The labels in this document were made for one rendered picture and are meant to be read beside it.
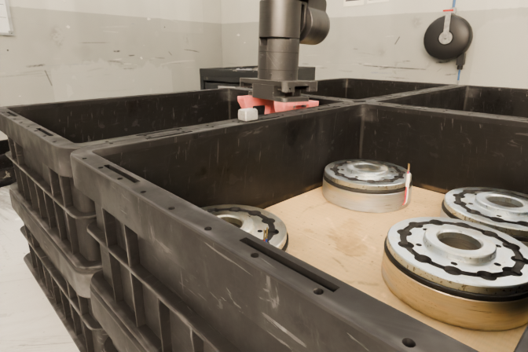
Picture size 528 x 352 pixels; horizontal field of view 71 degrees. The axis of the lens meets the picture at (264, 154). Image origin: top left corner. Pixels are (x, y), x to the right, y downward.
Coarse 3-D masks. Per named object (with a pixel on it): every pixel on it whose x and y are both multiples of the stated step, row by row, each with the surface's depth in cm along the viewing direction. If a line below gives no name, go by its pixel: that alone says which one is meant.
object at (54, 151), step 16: (128, 96) 60; (144, 96) 61; (160, 96) 63; (304, 96) 61; (0, 112) 44; (288, 112) 44; (0, 128) 46; (16, 128) 38; (32, 128) 36; (176, 128) 36; (192, 128) 36; (32, 144) 35; (48, 144) 30; (64, 144) 30; (80, 144) 30; (96, 144) 30; (48, 160) 31; (64, 160) 29; (64, 176) 29
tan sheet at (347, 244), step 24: (312, 192) 47; (432, 192) 47; (288, 216) 40; (312, 216) 40; (336, 216) 40; (360, 216) 40; (384, 216) 40; (408, 216) 40; (432, 216) 40; (288, 240) 35; (312, 240) 35; (336, 240) 35; (360, 240) 35; (312, 264) 31; (336, 264) 31; (360, 264) 31; (360, 288) 28; (384, 288) 28; (408, 312) 25; (456, 336) 23; (480, 336) 23; (504, 336) 23
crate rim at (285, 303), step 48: (144, 144) 31; (96, 192) 24; (144, 192) 19; (192, 240) 16; (240, 240) 15; (240, 288) 14; (288, 288) 12; (336, 288) 12; (288, 336) 12; (336, 336) 11; (384, 336) 10; (432, 336) 10
